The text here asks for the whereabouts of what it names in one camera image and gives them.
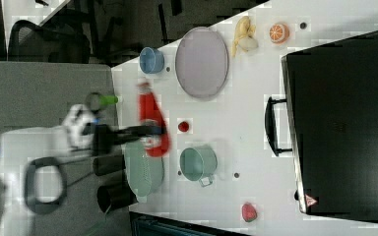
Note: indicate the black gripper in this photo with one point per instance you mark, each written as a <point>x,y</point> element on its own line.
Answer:
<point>103,139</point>

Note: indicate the red plush ketchup bottle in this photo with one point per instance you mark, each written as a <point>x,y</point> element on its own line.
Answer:
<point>150,115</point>

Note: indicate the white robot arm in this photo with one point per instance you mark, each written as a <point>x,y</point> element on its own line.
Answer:
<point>32,162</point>

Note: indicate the black cylinder upper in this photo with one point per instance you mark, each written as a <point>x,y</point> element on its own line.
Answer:
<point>104,165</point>

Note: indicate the black cylinder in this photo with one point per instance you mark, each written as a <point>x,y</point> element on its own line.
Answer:
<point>113,196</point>
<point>104,165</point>

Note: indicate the small red plush strawberry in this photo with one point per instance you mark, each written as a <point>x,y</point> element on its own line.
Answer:
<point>183,126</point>

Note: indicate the black cylinder lower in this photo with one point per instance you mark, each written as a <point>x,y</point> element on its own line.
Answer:
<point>113,196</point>

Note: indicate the green mug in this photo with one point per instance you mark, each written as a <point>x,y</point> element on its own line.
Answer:
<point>199,164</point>

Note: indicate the blue bowl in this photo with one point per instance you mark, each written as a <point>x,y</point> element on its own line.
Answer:
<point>151,60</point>

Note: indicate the lilac round plate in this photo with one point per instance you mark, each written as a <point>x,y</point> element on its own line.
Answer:
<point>201,63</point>

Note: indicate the black office chair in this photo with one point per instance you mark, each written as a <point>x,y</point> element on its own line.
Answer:
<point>32,43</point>

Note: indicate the pink plush fruit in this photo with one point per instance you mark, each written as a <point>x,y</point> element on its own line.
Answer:
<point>248,212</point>

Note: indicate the yellow plush banana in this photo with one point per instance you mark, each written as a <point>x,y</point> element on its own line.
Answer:
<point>244,36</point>

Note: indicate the plush orange half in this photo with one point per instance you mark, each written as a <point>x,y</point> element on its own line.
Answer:
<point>279,33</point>

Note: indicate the silver toaster oven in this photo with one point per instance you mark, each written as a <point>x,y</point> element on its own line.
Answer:
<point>331,97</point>

